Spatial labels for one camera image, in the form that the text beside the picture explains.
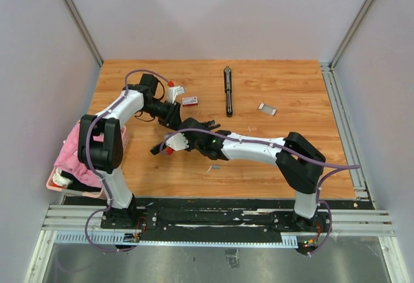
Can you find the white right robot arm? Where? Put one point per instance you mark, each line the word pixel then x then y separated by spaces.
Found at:
pixel 288 154

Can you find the pink cloth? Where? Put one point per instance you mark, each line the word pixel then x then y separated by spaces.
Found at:
pixel 68 160

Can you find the red white staple box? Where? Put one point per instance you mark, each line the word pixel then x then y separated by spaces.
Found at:
pixel 190 101

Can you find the black stapler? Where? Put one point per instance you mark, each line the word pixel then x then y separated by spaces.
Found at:
pixel 161 147
pixel 228 90

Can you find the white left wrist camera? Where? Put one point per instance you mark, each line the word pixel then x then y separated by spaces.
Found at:
pixel 174 92

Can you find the pink plastic basket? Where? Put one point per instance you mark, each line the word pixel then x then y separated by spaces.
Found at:
pixel 65 182

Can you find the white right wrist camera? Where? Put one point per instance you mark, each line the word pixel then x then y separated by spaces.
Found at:
pixel 177 141

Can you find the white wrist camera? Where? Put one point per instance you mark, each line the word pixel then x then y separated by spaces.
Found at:
pixel 174 92
pixel 177 141

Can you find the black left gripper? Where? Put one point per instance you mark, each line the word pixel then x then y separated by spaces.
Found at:
pixel 173 118

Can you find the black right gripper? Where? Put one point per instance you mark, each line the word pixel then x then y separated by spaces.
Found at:
pixel 191 146

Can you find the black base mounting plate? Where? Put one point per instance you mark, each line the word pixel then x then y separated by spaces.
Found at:
pixel 186 225

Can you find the small white staple tray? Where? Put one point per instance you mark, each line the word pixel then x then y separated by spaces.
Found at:
pixel 265 108

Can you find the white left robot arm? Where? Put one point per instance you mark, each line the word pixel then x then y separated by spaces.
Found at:
pixel 100 146

